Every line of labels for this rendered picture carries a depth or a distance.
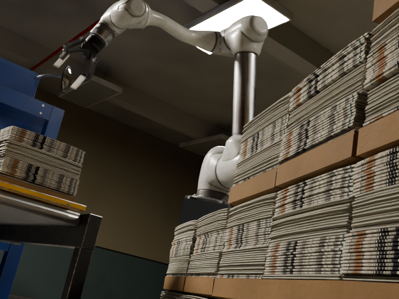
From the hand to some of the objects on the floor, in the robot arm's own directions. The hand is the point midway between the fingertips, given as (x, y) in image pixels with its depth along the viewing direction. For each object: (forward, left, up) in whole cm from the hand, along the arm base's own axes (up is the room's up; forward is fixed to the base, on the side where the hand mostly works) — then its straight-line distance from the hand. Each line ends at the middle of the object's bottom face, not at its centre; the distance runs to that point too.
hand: (66, 75), depth 203 cm
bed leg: (0, +28, -133) cm, 136 cm away
